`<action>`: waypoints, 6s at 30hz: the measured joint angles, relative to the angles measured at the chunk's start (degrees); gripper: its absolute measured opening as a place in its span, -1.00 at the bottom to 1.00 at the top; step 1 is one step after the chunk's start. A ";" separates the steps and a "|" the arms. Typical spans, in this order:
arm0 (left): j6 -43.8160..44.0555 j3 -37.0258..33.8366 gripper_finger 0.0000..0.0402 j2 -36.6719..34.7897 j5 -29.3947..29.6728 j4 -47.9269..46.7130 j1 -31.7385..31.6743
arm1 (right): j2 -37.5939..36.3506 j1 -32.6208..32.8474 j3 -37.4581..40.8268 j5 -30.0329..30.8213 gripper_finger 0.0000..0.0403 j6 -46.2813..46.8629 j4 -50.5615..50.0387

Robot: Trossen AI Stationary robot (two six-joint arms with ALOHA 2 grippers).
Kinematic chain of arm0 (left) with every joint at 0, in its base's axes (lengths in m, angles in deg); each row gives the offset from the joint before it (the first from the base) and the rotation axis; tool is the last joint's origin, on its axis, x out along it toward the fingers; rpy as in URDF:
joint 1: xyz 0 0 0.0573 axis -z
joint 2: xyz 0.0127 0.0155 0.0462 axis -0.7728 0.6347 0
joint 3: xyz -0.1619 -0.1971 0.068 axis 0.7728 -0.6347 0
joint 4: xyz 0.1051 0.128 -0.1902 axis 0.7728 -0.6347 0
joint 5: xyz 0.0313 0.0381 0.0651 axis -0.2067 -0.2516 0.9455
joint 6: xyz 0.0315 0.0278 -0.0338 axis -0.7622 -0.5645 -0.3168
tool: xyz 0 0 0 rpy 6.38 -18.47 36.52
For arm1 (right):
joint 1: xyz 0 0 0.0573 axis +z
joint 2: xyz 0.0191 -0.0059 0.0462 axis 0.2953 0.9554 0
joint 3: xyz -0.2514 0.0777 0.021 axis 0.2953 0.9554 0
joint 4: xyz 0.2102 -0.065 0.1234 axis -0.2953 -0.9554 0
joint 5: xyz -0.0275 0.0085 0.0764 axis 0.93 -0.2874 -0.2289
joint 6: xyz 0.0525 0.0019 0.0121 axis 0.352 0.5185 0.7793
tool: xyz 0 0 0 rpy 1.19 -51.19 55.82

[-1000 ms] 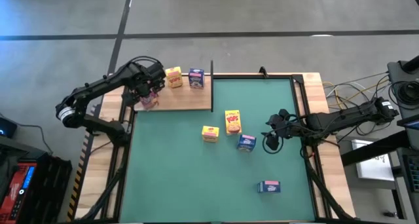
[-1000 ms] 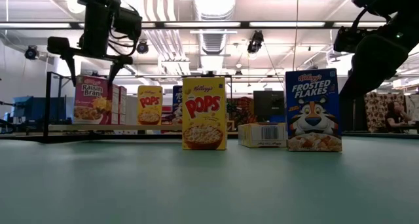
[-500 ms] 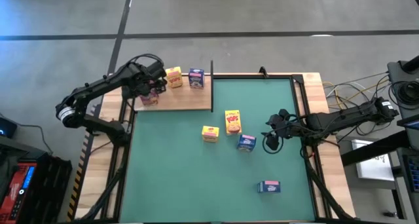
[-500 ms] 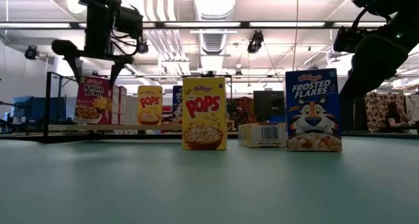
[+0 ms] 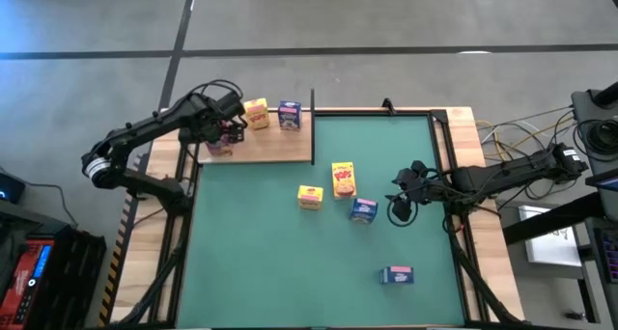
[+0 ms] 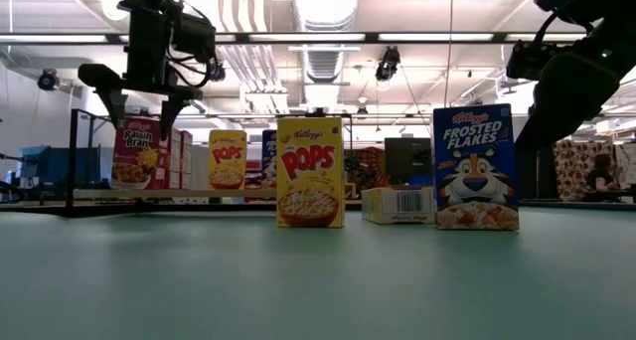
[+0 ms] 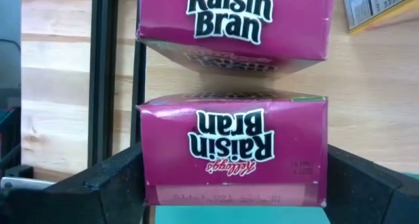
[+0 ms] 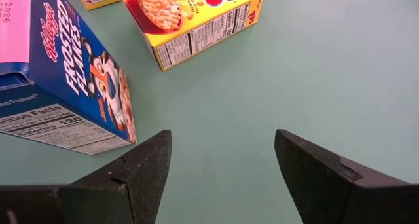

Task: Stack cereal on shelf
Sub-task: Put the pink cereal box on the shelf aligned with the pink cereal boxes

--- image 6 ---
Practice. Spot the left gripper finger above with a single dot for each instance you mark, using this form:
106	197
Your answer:
169	114
115	106

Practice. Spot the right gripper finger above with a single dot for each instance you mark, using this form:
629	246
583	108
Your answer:
556	123

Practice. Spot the pink Raisin Bran cereal box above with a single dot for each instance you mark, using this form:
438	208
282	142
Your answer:
175	161
134	156
187	161

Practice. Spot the yellow Corn Pops cereal box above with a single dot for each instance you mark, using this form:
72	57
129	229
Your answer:
397	206
309	171
227	158

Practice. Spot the blue Frosted Flakes cereal box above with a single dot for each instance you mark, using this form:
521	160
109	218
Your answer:
269	156
475	166

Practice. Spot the black ceiling spotlight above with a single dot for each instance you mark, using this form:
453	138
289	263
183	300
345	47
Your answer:
47	80
217	72

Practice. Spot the person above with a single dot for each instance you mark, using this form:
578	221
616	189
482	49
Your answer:
601	176

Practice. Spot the blue partition panel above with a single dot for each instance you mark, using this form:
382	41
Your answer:
54	163

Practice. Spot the black computer monitor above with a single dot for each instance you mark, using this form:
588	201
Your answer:
408	161

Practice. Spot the orange plaid cloth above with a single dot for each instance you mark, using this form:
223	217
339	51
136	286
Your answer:
365	168

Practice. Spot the black rig beam with lights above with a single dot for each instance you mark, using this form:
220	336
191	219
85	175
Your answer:
370	38

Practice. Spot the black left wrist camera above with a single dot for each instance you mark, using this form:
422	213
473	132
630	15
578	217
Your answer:
194	37

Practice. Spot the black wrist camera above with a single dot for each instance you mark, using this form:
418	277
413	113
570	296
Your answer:
194	37
526	60

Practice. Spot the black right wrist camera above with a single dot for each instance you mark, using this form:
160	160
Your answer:
526	60

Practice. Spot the black metal shelf frame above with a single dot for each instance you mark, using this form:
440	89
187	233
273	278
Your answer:
72	156

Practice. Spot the black aluminium table frame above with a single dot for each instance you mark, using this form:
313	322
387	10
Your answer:
199	207

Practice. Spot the black hanging camera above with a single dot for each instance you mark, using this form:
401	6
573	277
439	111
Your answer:
387	64

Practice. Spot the silver ventilation duct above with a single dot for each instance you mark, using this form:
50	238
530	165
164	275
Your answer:
325	12

